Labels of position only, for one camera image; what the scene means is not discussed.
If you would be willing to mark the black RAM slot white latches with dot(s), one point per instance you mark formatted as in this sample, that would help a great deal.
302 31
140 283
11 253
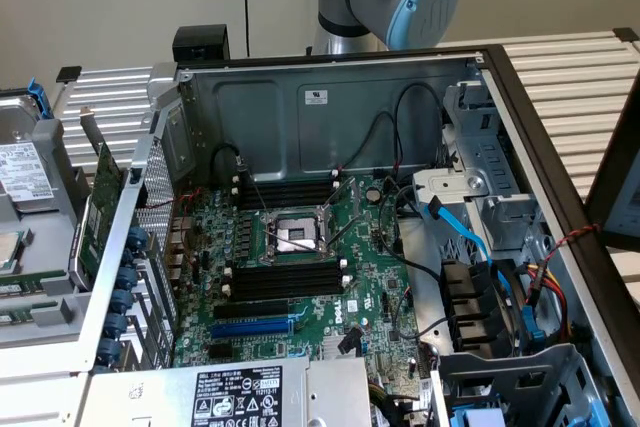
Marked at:
290 183
290 196
287 289
287 274

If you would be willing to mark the metal socket cover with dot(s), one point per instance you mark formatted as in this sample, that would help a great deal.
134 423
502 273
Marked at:
350 181

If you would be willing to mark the silver coin battery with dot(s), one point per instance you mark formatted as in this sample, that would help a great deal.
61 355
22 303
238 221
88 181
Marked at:
372 193

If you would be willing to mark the CPU socket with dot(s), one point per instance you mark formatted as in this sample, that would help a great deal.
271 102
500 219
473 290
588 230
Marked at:
295 239

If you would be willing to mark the thin metal locking lever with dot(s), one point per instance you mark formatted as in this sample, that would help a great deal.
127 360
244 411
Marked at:
260 197
300 244

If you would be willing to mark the grey metal PC case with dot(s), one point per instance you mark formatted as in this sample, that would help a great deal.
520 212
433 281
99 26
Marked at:
350 122

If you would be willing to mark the green motherboard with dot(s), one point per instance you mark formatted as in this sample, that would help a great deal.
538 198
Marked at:
360 267

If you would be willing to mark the long black expansion slot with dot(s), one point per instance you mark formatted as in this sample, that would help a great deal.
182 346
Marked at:
250 310

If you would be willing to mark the blue expansion slot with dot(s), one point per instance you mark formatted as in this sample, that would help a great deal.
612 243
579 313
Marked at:
250 331

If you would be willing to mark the silver finned heat sink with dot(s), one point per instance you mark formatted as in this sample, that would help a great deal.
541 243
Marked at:
332 347

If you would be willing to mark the grey metal disk bay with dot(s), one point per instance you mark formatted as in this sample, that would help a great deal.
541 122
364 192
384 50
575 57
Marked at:
500 157
505 359

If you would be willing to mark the black box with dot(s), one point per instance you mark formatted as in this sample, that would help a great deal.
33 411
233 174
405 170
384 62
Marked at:
200 42

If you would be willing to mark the blue card retention clip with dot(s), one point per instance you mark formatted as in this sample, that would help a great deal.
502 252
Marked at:
116 325
121 301
109 351
137 238
127 279

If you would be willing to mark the short black expansion slot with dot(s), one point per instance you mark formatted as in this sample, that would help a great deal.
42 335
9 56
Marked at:
221 351

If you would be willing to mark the black plastic fan shroud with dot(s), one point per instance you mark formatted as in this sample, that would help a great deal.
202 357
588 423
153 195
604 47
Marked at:
470 307

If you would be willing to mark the green graphics card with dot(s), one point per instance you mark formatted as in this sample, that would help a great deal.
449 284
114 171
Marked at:
102 197

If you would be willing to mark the blue plastic latch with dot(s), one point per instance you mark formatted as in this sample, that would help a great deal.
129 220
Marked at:
534 332

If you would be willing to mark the grey power supply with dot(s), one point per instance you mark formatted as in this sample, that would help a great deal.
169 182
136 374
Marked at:
150 397

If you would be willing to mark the grey parts rack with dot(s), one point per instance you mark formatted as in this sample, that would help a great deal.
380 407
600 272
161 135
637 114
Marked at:
50 242

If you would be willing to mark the black table end cap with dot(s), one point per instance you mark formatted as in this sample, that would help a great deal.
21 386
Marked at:
68 74
626 34

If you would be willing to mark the light blue plastic carrier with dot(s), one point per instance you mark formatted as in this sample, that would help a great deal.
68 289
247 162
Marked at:
477 419

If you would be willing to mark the silver hard disk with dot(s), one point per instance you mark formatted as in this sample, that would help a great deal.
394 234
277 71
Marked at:
20 162

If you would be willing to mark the silver CPU chip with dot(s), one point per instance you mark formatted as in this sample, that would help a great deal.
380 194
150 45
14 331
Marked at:
12 252

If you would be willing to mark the light grey bay bracket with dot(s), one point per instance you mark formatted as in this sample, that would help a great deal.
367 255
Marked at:
450 187

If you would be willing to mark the blue disk carrier rail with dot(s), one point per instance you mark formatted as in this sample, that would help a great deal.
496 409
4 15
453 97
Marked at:
42 107

